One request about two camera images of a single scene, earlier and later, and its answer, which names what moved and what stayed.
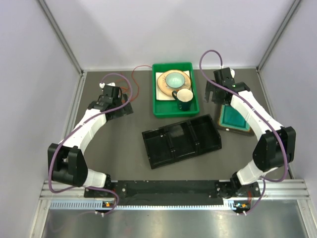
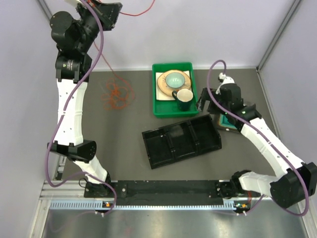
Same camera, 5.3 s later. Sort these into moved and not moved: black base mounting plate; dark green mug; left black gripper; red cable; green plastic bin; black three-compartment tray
Moved: left black gripper; red cable
Not moved: green plastic bin; dark green mug; black three-compartment tray; black base mounting plate
